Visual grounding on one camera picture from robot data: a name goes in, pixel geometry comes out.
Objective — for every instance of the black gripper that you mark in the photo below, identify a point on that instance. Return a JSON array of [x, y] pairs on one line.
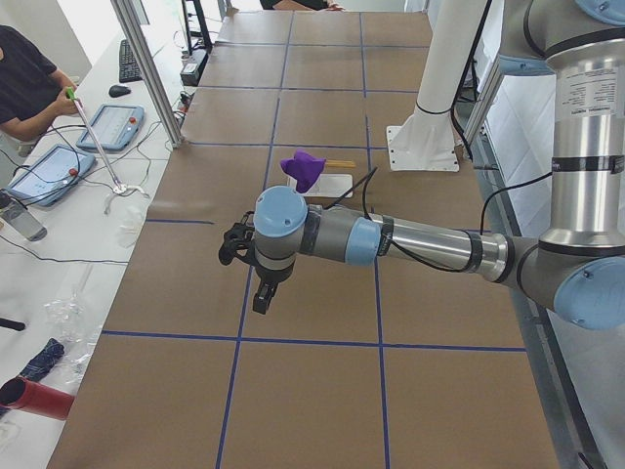
[[271, 277]]

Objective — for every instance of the near blue teach pendant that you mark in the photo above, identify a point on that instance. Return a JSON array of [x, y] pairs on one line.
[[51, 176]]

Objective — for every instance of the black keyboard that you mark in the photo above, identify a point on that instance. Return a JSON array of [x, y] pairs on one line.
[[128, 68]]

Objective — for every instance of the purple towel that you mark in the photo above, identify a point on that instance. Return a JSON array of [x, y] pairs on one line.
[[304, 168]]

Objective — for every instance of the blue teach pendant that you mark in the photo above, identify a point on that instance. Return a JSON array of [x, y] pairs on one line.
[[51, 176], [116, 125]]

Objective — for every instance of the white curtain sheet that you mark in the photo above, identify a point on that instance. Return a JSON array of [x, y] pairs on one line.
[[520, 126]]

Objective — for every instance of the left wooden rack rod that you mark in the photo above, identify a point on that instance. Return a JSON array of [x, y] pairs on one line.
[[333, 163]]

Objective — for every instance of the dark blue cloth bundle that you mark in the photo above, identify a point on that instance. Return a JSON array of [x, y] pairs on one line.
[[41, 365]]

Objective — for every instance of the clear plastic wrap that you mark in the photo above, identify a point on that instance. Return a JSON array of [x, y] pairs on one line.
[[73, 326]]

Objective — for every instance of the far blue teach pendant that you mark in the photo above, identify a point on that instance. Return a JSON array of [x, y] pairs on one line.
[[116, 125]]

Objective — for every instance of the black computer mouse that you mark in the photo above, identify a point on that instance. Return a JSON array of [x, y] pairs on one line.
[[117, 91]]

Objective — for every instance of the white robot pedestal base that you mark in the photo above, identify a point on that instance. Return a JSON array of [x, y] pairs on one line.
[[425, 141]]

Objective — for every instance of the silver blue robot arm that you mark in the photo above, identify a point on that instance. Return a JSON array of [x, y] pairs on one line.
[[576, 267]]

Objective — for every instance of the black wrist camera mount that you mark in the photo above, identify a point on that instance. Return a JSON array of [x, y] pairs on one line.
[[238, 244]]

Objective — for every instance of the aluminium frame post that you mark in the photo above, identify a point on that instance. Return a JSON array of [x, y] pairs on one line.
[[130, 25]]

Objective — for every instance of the pink stick with green tip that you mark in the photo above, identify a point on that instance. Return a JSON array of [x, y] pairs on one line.
[[118, 187]]

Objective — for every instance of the white rack base tray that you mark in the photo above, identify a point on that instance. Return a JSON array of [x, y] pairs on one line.
[[330, 185]]

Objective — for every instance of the person in black shirt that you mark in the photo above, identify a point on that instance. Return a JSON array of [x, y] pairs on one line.
[[33, 89]]

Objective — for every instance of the red cylinder tube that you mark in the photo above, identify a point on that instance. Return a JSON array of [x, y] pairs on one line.
[[21, 394]]

